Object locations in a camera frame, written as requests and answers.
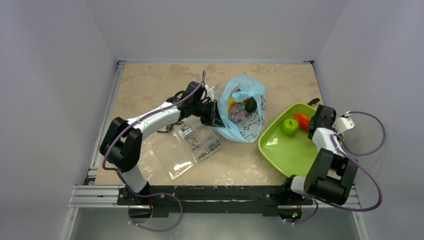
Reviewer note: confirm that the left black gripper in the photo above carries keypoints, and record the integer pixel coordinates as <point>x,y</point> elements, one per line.
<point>213,118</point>

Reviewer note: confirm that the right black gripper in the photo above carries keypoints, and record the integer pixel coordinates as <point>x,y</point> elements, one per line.
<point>313,121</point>

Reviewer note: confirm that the red orange fake fruit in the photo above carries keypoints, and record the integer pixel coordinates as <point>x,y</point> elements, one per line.
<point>302,120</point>

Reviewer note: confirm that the light blue plastic bag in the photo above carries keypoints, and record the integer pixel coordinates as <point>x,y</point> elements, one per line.
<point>241,126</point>

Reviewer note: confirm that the yellow fake banana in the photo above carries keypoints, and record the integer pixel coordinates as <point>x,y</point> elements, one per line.
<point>231,103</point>

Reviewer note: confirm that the green fake apple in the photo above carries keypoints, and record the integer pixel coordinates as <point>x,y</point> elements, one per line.
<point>290,127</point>

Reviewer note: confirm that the dark green fake avocado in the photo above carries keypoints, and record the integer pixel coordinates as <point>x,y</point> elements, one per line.
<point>250,105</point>

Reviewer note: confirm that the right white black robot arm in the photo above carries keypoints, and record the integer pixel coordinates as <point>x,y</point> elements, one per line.
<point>332,174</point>

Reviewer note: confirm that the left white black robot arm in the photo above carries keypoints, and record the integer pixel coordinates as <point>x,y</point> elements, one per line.
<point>122,143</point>

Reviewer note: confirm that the black yellow screwdriver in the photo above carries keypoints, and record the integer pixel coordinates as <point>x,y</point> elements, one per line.
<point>313,102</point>

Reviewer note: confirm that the clear plastic screw box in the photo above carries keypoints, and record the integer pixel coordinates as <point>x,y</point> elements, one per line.
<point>186,145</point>

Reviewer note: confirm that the black metal clamp tool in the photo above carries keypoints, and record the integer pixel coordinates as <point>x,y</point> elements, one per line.
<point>167,129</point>

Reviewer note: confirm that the lime green plastic tray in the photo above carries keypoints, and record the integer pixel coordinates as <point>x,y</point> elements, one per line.
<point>294,155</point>

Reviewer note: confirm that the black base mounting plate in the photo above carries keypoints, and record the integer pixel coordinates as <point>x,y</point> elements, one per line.
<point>267,200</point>

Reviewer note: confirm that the aluminium front rail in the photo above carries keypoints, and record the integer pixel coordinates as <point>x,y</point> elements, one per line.
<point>106,196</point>

